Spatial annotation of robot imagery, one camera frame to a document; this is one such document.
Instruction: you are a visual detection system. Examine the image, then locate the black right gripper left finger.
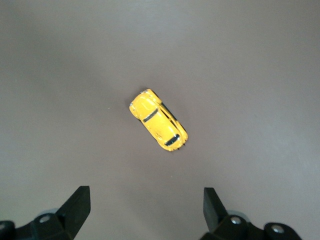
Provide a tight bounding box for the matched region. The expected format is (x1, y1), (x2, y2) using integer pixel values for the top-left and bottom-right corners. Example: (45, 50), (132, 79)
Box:
(0, 185), (91, 240)

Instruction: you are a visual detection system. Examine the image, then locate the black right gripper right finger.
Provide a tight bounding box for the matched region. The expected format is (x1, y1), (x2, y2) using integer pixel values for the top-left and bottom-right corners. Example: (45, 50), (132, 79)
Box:
(203, 187), (301, 240)

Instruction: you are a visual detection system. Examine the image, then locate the yellow beetle toy car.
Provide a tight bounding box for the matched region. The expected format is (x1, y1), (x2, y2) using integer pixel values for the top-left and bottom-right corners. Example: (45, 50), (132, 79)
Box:
(128, 88), (189, 152)

